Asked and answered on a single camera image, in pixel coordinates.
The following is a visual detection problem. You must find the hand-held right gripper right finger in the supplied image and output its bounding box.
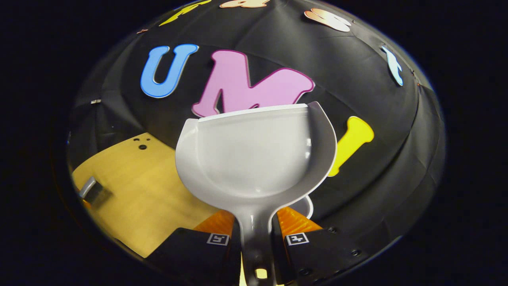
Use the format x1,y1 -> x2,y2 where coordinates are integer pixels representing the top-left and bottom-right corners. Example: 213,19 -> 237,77
271,207 -> 372,286

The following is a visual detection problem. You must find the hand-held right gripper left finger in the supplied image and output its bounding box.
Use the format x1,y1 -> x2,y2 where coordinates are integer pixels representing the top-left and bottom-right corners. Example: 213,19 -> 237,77
144,210 -> 242,286

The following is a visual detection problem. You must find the small grey broom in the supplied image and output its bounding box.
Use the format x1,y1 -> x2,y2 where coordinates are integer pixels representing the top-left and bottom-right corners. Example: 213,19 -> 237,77
79,176 -> 98,199

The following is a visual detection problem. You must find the white ribbed garbage bin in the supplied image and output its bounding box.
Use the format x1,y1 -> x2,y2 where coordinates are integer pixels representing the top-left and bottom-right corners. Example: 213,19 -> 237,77
292,195 -> 314,220

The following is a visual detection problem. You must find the grey plastic dustpan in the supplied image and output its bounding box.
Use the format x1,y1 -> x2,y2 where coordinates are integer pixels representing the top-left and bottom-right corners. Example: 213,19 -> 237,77
175,101 -> 338,286

